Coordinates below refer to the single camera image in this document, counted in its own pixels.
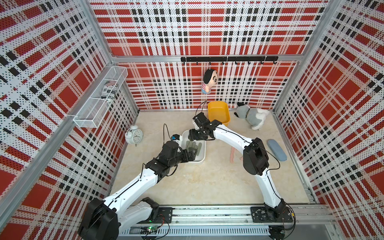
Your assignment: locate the white alarm clock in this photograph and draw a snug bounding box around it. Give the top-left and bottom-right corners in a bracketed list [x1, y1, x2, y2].
[125, 125, 144, 146]

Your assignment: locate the white storage box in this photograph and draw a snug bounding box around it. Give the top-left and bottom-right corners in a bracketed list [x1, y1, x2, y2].
[181, 130, 206, 164]

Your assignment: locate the cartoon boy doll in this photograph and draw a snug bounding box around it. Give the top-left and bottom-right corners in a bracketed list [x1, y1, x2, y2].
[202, 69, 218, 94]

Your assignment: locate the striped can in basket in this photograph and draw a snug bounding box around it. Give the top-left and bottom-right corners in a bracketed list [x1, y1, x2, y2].
[101, 81, 118, 102]

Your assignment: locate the yellow storage box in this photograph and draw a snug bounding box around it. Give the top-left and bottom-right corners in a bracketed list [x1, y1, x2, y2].
[208, 101, 231, 127]

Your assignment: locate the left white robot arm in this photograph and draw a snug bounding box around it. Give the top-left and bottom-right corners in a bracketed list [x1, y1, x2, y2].
[78, 141, 197, 240]

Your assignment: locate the white wire wall basket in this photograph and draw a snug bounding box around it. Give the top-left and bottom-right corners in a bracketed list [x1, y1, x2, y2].
[74, 66, 128, 129]

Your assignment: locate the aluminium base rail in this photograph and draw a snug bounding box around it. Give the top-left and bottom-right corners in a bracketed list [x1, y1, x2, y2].
[120, 204, 336, 240]

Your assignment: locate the grey plush dog toy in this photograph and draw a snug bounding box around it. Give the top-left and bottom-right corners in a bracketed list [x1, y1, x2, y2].
[234, 103, 270, 130]

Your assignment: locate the black hook rail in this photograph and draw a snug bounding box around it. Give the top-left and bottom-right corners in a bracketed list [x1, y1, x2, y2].
[181, 56, 279, 63]

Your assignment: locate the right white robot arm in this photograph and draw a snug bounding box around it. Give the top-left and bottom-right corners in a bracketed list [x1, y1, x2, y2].
[189, 113, 293, 221]

